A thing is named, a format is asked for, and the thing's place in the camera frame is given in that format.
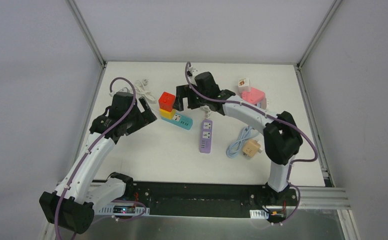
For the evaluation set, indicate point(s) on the purple power strip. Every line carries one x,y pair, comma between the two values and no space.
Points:
206,136

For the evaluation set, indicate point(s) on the white cube adapter with picture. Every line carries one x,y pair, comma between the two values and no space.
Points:
244,85

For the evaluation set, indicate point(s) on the red cube adapter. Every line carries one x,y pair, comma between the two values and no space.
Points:
166,101

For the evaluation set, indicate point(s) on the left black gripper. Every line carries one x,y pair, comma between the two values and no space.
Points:
142,113

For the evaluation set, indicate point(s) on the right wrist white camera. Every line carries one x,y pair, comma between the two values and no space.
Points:
191,72

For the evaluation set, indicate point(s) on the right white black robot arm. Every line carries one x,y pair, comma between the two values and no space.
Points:
281,137

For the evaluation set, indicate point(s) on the pink triangular power socket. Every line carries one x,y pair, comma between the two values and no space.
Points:
254,96

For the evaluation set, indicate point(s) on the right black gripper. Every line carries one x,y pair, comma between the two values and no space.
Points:
187,98

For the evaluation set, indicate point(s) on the teal power strip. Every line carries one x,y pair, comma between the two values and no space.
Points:
180,121

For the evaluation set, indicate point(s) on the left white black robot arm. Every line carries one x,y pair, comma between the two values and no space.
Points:
71,205

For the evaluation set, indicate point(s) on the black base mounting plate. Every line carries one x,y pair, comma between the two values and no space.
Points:
204,200

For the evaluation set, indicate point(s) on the beige cube adapter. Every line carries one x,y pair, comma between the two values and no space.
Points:
251,148

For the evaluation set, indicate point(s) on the aluminium frame rail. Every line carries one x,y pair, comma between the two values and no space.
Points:
309,198

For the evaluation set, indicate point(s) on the yellow cube adapter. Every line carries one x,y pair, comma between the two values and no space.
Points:
167,114

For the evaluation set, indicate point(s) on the light blue power strip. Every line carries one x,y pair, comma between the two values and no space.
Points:
263,104

